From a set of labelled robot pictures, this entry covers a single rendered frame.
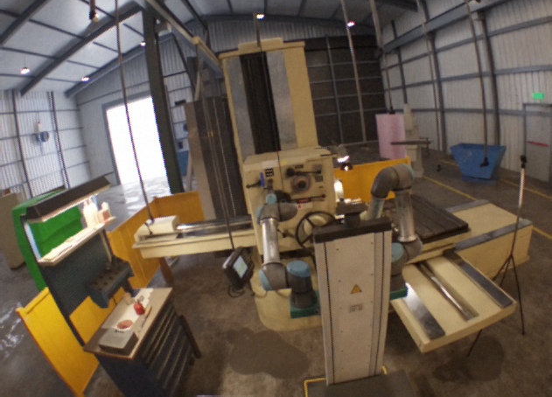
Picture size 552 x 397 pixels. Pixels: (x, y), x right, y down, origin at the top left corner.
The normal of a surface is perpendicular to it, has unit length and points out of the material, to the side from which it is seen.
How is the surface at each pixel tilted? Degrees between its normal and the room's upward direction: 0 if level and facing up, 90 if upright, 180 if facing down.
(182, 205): 90
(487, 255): 90
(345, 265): 90
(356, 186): 90
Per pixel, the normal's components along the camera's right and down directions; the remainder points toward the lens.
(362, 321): 0.00, 0.26
